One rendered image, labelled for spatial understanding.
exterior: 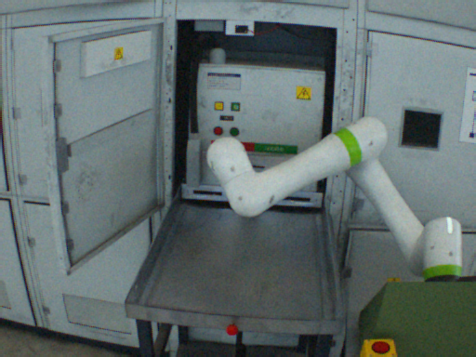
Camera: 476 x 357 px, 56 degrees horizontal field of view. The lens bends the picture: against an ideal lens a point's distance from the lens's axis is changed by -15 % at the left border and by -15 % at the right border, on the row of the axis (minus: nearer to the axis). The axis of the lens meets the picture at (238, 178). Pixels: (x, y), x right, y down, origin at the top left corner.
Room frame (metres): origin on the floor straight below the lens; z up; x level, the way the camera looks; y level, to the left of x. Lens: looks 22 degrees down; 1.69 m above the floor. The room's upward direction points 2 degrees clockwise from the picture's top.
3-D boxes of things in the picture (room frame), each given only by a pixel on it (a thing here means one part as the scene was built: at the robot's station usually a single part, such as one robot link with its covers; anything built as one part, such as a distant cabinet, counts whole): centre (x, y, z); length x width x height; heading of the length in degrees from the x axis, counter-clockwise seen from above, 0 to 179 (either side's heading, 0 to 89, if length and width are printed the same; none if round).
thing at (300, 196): (1.84, -0.06, 0.89); 0.54 x 0.05 x 0.06; 86
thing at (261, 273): (1.45, -0.03, 0.82); 0.68 x 0.62 x 0.06; 176
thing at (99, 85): (1.54, 0.43, 1.21); 0.63 x 0.07 x 0.74; 157
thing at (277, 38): (2.18, -0.08, 1.18); 0.78 x 0.69 x 0.79; 176
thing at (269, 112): (1.83, -0.06, 1.15); 0.48 x 0.01 x 0.48; 86
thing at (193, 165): (1.77, 0.16, 1.04); 0.08 x 0.05 x 0.17; 176
